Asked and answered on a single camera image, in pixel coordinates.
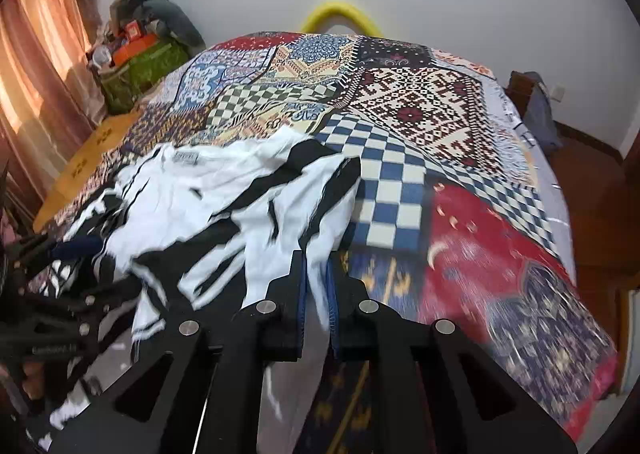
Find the orange box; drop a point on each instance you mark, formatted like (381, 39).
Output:
(132, 48)

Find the green patterned bag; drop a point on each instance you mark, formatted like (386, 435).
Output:
(145, 72)

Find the blue grey garment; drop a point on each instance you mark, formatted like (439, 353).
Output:
(542, 109)

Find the pink orange curtain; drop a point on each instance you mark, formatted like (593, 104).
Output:
(45, 49)

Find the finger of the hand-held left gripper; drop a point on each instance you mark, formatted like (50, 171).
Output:
(60, 315)
(30, 248)

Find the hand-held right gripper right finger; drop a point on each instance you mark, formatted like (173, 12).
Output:
(336, 334)

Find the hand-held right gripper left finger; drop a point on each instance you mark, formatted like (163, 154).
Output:
(295, 319)

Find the white wall socket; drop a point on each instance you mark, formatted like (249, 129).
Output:
(557, 94)

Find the patchwork patterned blanket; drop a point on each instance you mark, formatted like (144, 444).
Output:
(415, 99)

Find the black and white t-shirt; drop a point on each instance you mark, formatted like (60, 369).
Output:
(210, 194)

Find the small red box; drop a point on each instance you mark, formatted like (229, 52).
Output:
(133, 29)

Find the yellow curved foam tube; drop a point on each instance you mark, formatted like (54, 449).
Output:
(340, 12)

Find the grey cloth bundle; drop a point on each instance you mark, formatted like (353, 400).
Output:
(172, 19)

